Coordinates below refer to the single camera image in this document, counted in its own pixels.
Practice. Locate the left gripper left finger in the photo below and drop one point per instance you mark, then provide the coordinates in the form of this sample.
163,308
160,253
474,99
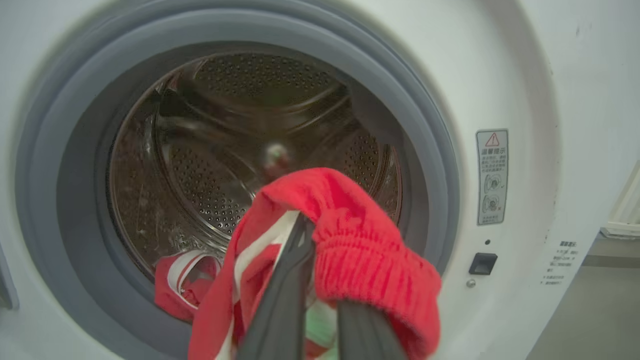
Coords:
282,300

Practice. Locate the red and white garment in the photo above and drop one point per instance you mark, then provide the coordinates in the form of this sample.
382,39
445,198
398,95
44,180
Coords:
360,240

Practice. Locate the grey rubber door seal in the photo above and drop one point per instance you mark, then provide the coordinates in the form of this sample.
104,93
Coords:
75,165

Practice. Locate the white front-load washing machine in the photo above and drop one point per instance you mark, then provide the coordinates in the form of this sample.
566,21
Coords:
530,65

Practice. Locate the steel perforated washer drum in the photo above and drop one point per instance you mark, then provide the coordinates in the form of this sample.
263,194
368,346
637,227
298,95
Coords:
210,165

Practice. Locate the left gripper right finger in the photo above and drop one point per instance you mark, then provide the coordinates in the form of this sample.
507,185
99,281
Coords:
367,335

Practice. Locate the grey warning label sticker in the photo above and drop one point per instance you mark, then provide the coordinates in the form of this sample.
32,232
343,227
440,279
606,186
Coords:
492,175

